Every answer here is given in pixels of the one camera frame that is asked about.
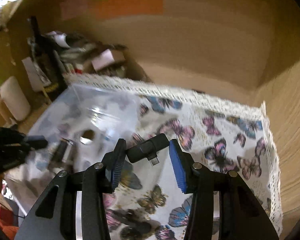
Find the butterfly print lace tablecloth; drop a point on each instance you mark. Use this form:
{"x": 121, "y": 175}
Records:
{"x": 215, "y": 110}

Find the dark wine bottle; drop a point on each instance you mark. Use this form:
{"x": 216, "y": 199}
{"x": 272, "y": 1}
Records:
{"x": 52, "y": 67}

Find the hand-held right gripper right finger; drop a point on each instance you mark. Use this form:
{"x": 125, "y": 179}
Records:
{"x": 178, "y": 167}

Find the white cylinder roll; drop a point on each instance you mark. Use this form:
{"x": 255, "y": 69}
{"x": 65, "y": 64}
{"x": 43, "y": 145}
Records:
{"x": 15, "y": 100}

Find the stack of magazines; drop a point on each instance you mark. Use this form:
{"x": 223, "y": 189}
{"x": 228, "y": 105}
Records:
{"x": 75, "y": 47}

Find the white paper note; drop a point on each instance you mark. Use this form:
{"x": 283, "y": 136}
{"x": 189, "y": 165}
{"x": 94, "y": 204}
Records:
{"x": 36, "y": 73}

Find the orange sticky note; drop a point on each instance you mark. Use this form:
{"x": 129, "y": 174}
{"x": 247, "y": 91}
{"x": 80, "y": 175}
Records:
{"x": 132, "y": 5}

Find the red clothing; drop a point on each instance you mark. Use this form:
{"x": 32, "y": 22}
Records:
{"x": 1, "y": 220}

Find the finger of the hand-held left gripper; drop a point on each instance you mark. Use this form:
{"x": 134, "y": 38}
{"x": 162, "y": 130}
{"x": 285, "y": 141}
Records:
{"x": 37, "y": 139}

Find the black plug adapter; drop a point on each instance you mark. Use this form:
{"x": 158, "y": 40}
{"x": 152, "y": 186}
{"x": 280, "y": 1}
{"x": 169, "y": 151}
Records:
{"x": 147, "y": 148}

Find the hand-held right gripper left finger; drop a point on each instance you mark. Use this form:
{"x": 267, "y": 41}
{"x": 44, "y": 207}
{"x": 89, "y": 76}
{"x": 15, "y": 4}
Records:
{"x": 117, "y": 165}

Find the small cardboard box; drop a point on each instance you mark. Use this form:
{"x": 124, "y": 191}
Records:
{"x": 107, "y": 58}

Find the clear plastic storage box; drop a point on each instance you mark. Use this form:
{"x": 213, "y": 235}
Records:
{"x": 90, "y": 105}

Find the pink sticky note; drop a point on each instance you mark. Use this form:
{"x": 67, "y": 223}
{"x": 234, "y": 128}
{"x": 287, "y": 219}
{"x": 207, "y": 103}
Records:
{"x": 77, "y": 6}

